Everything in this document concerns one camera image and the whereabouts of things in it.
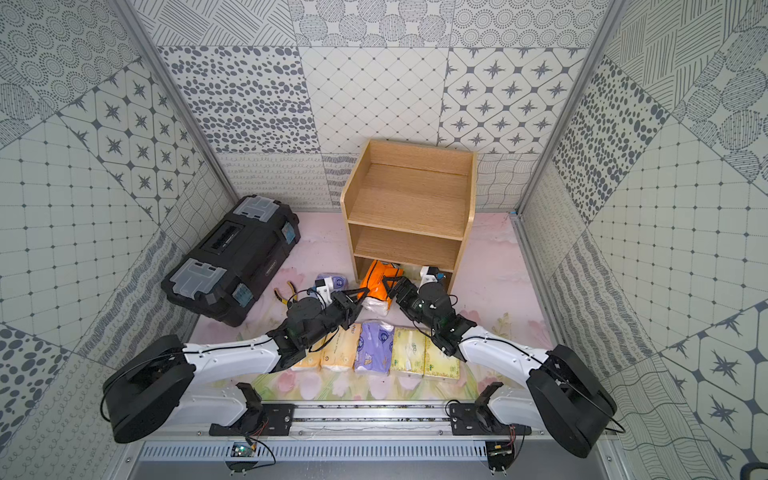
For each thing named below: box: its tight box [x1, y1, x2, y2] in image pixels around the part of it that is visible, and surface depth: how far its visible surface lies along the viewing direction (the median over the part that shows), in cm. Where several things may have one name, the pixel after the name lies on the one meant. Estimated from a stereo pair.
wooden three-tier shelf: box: [340, 140, 478, 293], surface depth 84 cm
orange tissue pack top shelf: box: [320, 323, 361, 369], surface depth 81 cm
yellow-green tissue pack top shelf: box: [392, 327, 427, 375], surface depth 82 cm
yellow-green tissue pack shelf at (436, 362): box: [423, 335, 461, 379], surface depth 80 cm
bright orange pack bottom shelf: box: [358, 260, 404, 309], surface depth 81 cm
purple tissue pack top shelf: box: [355, 321, 395, 373], surface depth 84 cm
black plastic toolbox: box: [162, 195, 301, 327], surface depth 88 cm
